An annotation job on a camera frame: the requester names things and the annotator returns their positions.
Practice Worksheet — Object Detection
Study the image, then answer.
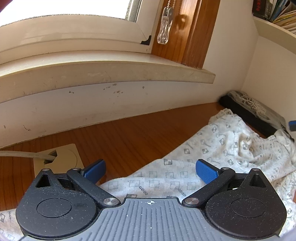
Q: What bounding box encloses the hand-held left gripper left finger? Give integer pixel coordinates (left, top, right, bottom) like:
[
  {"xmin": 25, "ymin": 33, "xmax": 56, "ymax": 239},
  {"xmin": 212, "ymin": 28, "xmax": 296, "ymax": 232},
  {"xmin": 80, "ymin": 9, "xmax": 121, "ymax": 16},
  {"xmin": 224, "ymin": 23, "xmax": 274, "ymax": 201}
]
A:
[{"xmin": 35, "ymin": 159, "xmax": 121, "ymax": 206}]

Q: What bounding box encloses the beige wall shelf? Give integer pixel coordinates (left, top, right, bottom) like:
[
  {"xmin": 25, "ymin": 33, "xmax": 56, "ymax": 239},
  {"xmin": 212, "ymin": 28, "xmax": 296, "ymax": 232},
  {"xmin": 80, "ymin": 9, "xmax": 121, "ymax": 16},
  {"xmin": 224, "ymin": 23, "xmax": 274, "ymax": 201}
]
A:
[{"xmin": 252, "ymin": 13, "xmax": 296, "ymax": 42}]

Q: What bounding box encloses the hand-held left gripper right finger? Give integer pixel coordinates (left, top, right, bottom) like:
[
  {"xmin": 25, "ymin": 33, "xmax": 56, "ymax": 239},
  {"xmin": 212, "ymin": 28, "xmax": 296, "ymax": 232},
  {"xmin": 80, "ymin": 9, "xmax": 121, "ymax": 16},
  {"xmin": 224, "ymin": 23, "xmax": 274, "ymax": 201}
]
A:
[{"xmin": 181, "ymin": 159, "xmax": 267, "ymax": 207}]

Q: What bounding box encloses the bright window pane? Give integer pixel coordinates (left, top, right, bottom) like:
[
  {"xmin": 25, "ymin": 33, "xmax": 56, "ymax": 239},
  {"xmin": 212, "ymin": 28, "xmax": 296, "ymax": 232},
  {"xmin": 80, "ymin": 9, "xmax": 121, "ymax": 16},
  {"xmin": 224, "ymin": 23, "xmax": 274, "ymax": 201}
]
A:
[{"xmin": 0, "ymin": 0, "xmax": 143, "ymax": 26}]

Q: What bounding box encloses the beige window sill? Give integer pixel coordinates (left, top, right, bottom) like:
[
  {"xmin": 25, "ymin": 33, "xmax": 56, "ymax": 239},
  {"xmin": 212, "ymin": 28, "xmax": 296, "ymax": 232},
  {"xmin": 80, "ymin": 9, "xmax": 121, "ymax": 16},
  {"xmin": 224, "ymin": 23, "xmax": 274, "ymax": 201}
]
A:
[{"xmin": 0, "ymin": 49, "xmax": 216, "ymax": 104}]

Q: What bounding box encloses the wooden window frame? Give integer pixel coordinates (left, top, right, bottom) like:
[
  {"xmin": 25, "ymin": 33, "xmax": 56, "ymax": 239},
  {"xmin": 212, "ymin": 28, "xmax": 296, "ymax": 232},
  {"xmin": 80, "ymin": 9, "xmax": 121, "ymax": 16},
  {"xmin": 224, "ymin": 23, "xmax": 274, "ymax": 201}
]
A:
[{"xmin": 151, "ymin": 0, "xmax": 222, "ymax": 70}]

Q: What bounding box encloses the grey printed t-shirt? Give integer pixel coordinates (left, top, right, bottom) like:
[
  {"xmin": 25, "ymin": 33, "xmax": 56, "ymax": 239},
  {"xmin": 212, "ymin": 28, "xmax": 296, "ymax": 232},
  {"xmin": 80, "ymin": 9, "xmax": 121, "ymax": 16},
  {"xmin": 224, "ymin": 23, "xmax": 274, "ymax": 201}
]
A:
[{"xmin": 227, "ymin": 90, "xmax": 290, "ymax": 135}]

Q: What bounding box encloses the stack of books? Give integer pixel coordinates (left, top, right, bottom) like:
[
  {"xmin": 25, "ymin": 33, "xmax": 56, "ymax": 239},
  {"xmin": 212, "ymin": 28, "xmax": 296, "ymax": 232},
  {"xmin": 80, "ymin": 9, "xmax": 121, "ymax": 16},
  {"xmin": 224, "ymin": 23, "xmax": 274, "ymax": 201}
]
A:
[{"xmin": 252, "ymin": 0, "xmax": 296, "ymax": 31}]

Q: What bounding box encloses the beige cable grommet plate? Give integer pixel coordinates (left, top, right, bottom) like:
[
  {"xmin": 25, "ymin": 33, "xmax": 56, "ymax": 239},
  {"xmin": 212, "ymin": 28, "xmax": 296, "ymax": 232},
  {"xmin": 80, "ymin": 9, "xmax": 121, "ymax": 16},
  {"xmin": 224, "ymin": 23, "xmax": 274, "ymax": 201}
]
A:
[{"xmin": 33, "ymin": 143, "xmax": 85, "ymax": 179}]

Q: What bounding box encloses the white cable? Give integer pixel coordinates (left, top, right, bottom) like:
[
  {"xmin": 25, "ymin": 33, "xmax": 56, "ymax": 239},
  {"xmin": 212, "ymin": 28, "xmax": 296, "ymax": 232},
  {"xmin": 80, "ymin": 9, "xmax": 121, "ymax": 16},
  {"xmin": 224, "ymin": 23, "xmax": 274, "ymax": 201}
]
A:
[{"xmin": 0, "ymin": 150, "xmax": 56, "ymax": 163}]

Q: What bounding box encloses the white grey patterned garment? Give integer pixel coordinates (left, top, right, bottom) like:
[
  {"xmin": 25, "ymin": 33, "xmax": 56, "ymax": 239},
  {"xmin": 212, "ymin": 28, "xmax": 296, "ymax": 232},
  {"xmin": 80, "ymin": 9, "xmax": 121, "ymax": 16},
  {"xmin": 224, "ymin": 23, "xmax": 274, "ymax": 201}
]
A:
[{"xmin": 0, "ymin": 108, "xmax": 296, "ymax": 241}]

